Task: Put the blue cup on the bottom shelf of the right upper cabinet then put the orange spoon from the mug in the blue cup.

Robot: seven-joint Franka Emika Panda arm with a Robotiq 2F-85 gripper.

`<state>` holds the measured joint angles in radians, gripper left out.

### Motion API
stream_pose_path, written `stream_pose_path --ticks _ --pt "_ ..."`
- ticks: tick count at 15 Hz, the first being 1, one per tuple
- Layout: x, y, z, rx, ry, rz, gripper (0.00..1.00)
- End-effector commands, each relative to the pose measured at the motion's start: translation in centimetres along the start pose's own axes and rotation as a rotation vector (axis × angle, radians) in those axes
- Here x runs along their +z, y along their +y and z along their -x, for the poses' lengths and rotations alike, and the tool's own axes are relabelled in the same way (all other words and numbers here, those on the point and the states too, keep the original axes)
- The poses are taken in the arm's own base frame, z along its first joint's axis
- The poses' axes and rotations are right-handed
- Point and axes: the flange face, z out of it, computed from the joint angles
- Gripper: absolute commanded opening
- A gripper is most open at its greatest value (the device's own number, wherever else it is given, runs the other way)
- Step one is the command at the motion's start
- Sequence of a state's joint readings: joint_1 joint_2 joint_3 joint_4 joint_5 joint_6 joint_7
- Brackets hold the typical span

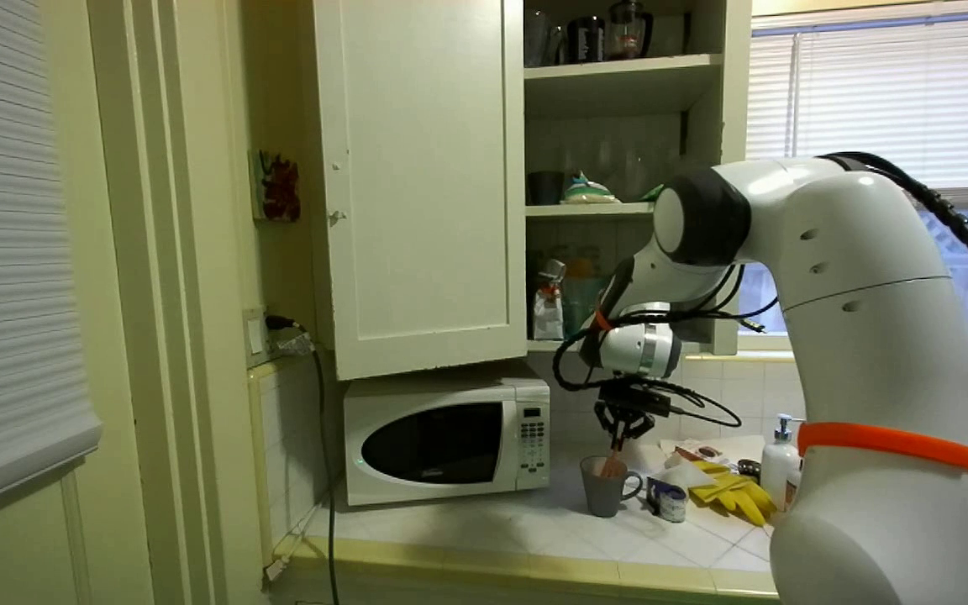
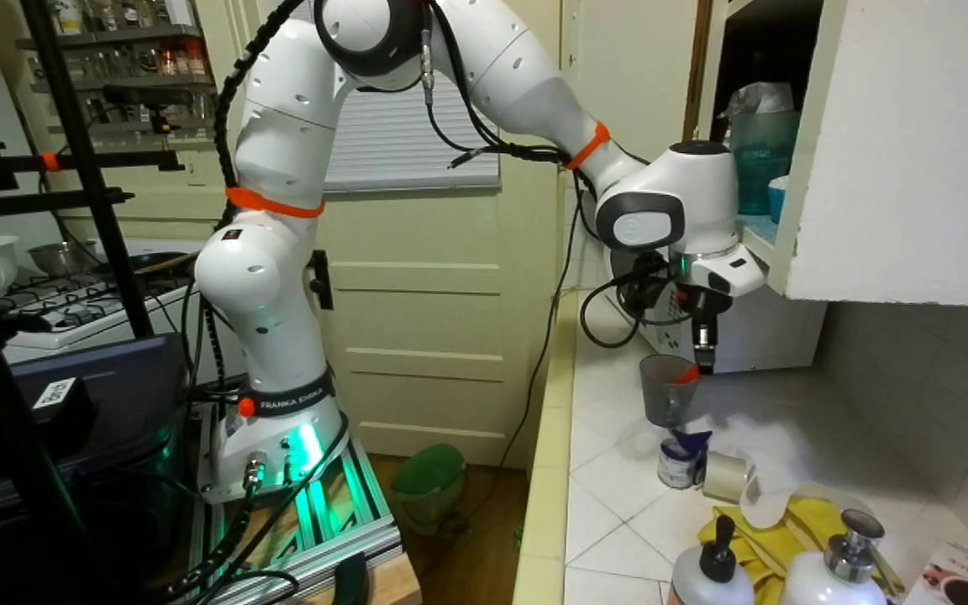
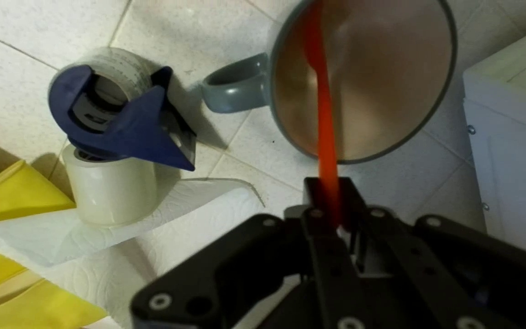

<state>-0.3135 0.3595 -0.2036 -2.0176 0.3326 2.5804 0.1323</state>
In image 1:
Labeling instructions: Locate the green white packet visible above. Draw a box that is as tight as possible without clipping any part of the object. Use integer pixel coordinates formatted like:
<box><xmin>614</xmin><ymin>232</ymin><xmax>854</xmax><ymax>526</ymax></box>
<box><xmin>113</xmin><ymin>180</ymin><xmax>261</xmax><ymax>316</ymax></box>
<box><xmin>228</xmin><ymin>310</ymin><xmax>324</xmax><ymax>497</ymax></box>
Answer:
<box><xmin>557</xmin><ymin>171</ymin><xmax>626</xmax><ymax>209</ymax></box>

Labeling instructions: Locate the dark metal canister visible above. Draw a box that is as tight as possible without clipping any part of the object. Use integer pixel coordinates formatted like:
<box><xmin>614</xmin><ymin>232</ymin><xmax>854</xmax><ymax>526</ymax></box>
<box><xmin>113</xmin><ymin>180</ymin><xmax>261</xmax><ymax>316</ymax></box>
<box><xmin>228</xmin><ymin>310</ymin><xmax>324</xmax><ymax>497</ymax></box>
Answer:
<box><xmin>566</xmin><ymin>10</ymin><xmax>609</xmax><ymax>64</ymax></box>

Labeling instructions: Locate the white microwave oven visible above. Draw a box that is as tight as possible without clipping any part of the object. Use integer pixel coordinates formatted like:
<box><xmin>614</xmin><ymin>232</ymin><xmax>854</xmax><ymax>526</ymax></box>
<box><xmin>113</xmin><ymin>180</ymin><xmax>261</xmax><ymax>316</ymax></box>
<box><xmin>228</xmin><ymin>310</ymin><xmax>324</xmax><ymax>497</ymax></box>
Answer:
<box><xmin>338</xmin><ymin>371</ymin><xmax>553</xmax><ymax>511</ymax></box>

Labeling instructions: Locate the black power cable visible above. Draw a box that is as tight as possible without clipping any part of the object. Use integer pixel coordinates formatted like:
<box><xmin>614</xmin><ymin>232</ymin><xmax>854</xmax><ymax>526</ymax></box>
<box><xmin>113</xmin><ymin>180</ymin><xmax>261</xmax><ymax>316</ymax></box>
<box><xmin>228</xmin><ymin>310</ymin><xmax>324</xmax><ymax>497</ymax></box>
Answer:
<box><xmin>308</xmin><ymin>334</ymin><xmax>341</xmax><ymax>605</ymax></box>

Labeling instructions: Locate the cream wall cabinet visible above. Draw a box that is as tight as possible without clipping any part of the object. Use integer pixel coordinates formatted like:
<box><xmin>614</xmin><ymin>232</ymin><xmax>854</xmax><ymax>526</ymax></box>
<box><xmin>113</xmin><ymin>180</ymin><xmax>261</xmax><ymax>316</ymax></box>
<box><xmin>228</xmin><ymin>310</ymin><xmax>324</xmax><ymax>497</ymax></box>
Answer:
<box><xmin>237</xmin><ymin>0</ymin><xmax>757</xmax><ymax>382</ymax></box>

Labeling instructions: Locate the grey ceramic mug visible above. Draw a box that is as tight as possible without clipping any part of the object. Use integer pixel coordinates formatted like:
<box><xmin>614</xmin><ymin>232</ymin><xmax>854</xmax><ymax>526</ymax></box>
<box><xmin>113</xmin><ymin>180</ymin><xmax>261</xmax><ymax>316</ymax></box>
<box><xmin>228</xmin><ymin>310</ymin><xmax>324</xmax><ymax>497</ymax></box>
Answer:
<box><xmin>578</xmin><ymin>451</ymin><xmax>647</xmax><ymax>516</ymax></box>

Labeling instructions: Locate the wall outlet with plug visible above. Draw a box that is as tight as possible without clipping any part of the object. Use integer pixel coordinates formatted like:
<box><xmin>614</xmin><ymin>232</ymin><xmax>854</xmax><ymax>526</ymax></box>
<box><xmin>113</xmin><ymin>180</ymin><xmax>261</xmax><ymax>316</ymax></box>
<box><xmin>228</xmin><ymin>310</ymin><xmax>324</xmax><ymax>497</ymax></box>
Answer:
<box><xmin>242</xmin><ymin>306</ymin><xmax>319</xmax><ymax>367</ymax></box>

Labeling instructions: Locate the white pump soap bottle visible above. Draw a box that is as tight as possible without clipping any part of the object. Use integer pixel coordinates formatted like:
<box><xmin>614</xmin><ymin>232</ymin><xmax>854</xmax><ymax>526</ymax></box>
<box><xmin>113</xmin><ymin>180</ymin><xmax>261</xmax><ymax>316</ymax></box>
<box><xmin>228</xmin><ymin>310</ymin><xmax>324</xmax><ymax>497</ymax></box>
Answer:
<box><xmin>761</xmin><ymin>413</ymin><xmax>802</xmax><ymax>506</ymax></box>

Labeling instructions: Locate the clear glass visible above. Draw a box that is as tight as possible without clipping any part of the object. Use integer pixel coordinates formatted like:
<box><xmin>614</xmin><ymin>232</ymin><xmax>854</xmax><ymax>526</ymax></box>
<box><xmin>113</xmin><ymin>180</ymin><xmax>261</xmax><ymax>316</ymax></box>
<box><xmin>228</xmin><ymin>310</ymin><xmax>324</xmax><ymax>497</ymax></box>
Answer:
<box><xmin>523</xmin><ymin>3</ymin><xmax>560</xmax><ymax>68</ymax></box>

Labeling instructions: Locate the white printed packet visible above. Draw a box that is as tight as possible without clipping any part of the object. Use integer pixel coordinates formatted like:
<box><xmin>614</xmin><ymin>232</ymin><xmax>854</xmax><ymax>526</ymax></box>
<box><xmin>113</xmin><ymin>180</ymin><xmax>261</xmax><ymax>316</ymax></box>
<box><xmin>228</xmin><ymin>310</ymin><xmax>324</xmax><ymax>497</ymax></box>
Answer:
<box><xmin>664</xmin><ymin>439</ymin><xmax>731</xmax><ymax>468</ymax></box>

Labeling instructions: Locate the red wall decoration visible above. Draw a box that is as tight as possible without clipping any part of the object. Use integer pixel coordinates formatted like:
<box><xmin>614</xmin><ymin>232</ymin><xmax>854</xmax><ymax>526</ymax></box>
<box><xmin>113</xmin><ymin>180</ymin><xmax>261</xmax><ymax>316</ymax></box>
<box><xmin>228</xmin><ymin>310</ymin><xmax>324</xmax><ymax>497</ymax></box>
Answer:
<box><xmin>260</xmin><ymin>147</ymin><xmax>305</xmax><ymax>224</ymax></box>

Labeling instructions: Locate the white cabinet door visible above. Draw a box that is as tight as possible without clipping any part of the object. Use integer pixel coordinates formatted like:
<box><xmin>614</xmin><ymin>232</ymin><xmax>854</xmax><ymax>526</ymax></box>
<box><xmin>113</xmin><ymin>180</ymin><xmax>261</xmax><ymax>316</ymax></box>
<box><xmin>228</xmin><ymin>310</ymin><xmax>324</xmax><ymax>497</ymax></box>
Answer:
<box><xmin>313</xmin><ymin>0</ymin><xmax>532</xmax><ymax>382</ymax></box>

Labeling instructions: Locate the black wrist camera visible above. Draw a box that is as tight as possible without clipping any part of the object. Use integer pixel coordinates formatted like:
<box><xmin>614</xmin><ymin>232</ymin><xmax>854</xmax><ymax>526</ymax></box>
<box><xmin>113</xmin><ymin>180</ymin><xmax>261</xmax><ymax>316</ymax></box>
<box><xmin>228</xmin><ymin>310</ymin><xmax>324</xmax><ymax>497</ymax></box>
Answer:
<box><xmin>599</xmin><ymin>371</ymin><xmax>678</xmax><ymax>403</ymax></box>

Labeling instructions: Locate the black braided cable conduit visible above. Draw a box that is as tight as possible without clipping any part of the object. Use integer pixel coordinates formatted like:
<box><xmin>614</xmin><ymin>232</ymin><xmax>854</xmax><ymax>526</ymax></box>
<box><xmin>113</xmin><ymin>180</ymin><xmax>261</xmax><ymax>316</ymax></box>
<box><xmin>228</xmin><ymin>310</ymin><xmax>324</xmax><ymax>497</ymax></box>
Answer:
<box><xmin>818</xmin><ymin>147</ymin><xmax>968</xmax><ymax>541</ymax></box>

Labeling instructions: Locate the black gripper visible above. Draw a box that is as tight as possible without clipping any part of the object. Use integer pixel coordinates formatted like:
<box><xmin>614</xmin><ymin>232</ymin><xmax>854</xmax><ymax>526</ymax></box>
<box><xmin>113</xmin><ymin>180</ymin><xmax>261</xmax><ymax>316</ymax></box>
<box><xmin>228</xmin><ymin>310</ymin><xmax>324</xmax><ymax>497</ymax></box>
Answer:
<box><xmin>591</xmin><ymin>382</ymin><xmax>657</xmax><ymax>451</ymax></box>

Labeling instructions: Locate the glass jar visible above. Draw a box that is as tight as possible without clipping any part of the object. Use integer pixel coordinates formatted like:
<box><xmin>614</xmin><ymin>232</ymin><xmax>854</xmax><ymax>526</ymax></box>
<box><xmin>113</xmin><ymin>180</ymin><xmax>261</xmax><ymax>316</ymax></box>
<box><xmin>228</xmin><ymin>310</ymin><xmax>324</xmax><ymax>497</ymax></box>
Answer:
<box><xmin>604</xmin><ymin>0</ymin><xmax>657</xmax><ymax>62</ymax></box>

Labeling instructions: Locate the small blue white mug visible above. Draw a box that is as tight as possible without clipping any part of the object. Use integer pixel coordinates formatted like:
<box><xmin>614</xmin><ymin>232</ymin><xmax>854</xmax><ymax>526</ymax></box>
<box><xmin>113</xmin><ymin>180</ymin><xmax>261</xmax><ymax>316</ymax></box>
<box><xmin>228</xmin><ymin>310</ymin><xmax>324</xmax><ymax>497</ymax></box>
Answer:
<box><xmin>644</xmin><ymin>473</ymin><xmax>692</xmax><ymax>526</ymax></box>

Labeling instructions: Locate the white window blind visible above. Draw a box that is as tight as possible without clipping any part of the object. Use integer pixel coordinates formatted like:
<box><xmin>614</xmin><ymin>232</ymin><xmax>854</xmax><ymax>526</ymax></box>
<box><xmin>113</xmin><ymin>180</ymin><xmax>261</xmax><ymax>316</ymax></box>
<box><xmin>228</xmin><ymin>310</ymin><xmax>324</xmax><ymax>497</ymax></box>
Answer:
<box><xmin>0</xmin><ymin>0</ymin><xmax>106</xmax><ymax>520</ymax></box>
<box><xmin>747</xmin><ymin>10</ymin><xmax>968</xmax><ymax>196</ymax></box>

